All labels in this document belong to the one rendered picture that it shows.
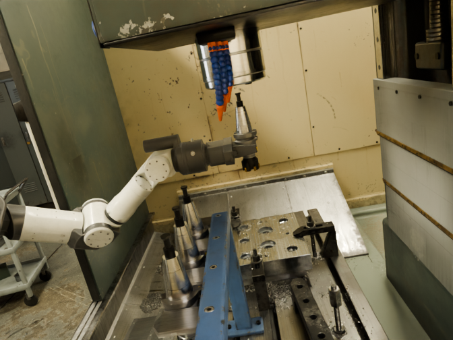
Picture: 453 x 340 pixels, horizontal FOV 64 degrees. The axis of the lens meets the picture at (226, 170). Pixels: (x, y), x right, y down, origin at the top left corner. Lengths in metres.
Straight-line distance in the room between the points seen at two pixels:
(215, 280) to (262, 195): 1.42
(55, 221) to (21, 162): 4.74
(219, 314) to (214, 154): 0.48
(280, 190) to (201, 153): 1.14
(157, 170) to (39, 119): 0.51
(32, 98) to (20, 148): 4.43
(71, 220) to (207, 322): 0.62
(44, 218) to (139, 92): 1.12
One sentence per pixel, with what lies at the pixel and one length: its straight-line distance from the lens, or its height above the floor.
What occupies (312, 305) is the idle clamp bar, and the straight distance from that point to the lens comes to 0.96.
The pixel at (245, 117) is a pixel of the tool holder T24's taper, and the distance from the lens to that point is 0.94.
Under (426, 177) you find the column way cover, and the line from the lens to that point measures 1.05.
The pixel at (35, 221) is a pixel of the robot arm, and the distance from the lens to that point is 1.05.
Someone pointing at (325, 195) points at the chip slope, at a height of 0.79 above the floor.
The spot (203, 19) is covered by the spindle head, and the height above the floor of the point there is 1.63.
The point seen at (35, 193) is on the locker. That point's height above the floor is 0.28.
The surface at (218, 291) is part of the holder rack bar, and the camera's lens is 0.59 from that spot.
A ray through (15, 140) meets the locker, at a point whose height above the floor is 1.07.
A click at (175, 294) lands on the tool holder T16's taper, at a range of 0.60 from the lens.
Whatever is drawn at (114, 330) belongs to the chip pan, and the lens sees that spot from 1.57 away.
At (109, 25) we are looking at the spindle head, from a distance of 0.65.
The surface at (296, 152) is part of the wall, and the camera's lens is 2.05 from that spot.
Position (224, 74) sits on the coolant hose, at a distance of 0.78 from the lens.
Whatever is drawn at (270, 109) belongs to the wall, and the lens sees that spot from 1.98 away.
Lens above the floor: 1.56
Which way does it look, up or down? 17 degrees down
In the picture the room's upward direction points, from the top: 12 degrees counter-clockwise
